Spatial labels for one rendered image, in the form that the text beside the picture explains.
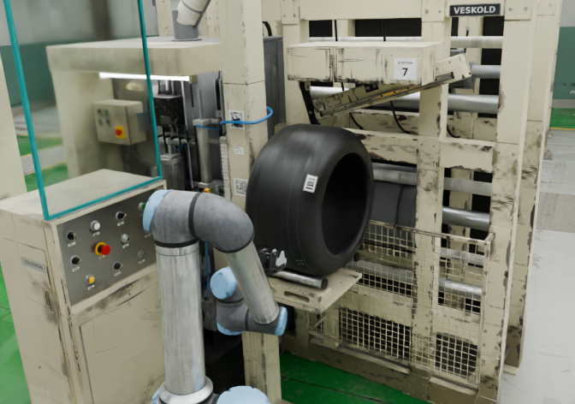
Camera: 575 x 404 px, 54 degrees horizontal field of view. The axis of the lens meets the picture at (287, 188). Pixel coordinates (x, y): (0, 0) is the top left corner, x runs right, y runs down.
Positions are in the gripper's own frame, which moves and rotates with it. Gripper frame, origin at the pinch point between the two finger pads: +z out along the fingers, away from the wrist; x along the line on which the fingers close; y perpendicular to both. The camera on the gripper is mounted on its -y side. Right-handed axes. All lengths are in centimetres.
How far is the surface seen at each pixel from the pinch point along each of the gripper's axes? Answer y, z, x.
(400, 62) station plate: 74, 36, -26
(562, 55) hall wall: 108, 941, 47
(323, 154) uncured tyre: 40.7, 8.8, -10.5
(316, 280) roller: -10.0, 13.4, -6.9
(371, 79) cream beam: 68, 37, -15
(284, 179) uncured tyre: 31.8, -1.8, -0.7
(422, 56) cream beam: 76, 36, -35
